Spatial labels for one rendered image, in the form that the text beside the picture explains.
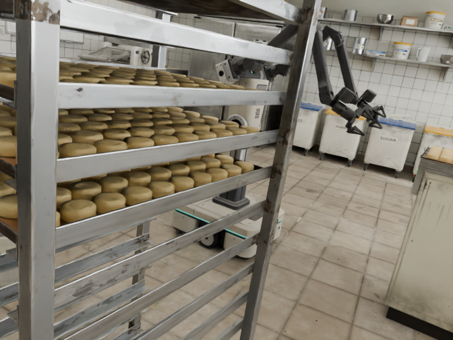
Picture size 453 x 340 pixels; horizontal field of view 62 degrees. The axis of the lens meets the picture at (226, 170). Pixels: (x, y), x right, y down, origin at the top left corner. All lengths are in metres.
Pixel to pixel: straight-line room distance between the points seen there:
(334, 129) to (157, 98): 5.09
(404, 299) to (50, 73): 2.07
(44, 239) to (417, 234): 1.86
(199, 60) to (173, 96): 5.42
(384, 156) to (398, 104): 0.94
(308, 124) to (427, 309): 3.86
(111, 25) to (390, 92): 5.77
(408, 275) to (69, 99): 1.96
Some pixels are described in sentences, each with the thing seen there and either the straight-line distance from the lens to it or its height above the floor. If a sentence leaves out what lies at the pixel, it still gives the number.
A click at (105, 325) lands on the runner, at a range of 0.67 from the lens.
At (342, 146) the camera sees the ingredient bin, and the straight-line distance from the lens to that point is 5.61.
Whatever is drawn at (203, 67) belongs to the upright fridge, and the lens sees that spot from 5.98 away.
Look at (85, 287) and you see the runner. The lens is 0.60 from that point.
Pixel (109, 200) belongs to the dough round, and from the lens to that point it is 0.62.
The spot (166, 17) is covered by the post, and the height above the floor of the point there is 1.30.
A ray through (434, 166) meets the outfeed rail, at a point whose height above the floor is 0.87.
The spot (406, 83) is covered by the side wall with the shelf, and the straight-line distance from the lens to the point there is 6.14.
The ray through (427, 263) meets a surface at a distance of 2.17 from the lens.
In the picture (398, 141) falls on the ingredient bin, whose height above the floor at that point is 0.51.
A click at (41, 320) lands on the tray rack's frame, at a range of 0.54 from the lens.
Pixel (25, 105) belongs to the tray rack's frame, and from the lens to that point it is 0.43.
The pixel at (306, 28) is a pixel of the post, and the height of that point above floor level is 1.30.
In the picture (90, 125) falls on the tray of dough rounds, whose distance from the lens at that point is 0.72.
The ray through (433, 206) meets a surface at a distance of 2.07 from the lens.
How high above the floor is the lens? 1.21
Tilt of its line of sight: 16 degrees down
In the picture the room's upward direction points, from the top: 9 degrees clockwise
